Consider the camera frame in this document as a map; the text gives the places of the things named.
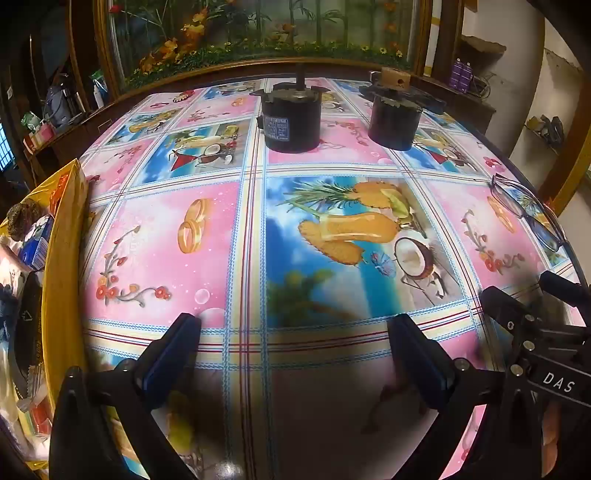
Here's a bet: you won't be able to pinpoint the grey blue thermos jug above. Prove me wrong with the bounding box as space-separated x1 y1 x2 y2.
45 74 86 127

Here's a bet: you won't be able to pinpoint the tools on floor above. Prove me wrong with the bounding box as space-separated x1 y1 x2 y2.
526 115 566 148

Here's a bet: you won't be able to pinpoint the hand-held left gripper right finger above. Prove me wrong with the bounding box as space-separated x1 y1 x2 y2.
387 314 548 480

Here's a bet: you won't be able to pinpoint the brown speckled scrunchie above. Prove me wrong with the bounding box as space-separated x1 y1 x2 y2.
6 200 47 241

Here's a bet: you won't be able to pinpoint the dark framed eyeglasses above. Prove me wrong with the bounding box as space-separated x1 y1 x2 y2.
490 174 568 252

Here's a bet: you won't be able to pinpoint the dark wooden cabinet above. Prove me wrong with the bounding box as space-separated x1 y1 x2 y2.
0 0 116 185

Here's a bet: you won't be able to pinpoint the fruit printed tablecloth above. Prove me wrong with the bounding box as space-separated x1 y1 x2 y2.
76 78 587 480

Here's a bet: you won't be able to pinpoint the framed floral glass panel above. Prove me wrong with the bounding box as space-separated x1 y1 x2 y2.
95 0 430 90

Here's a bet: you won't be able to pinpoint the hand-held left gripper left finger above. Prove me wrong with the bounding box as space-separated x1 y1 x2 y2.
48 313 202 480

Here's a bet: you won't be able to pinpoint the purple bottles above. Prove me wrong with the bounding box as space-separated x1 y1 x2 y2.
450 60 474 93

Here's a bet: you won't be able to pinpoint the black motor with wooden block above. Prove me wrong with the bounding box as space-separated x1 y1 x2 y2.
359 67 446 151

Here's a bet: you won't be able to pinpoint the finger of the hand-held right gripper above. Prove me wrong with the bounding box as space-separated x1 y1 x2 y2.
481 286 539 335
540 271 591 308

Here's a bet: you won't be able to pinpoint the person's right hand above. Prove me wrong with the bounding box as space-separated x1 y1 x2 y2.
541 408 571 476

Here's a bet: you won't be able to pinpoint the black motor with label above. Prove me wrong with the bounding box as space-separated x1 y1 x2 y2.
249 65 333 152

